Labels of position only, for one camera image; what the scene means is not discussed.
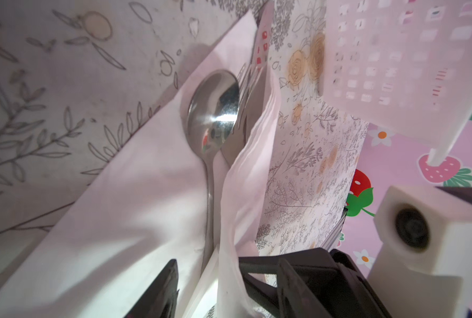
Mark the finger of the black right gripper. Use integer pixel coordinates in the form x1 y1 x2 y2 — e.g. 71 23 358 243
239 248 347 317

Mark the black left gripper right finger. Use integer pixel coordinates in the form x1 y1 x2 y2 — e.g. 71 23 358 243
277 260 327 318

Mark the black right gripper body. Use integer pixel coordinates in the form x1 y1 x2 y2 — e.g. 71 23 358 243
329 249 391 317

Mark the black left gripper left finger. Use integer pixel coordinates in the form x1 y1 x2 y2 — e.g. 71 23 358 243
125 259 179 318

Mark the white paper napkin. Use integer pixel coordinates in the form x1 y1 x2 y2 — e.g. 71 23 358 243
0 13 280 317

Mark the silver fork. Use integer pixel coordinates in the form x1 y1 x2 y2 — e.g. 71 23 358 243
221 64 266 167

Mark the silver spoon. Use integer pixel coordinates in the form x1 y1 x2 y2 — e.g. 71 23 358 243
186 70 240 269

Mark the silver table knife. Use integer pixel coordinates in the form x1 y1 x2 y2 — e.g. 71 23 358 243
239 1 275 122

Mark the white perforated plastic basket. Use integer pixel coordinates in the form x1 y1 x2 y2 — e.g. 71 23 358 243
323 1 472 166

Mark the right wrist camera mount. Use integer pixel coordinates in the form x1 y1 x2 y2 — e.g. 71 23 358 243
368 185 472 317

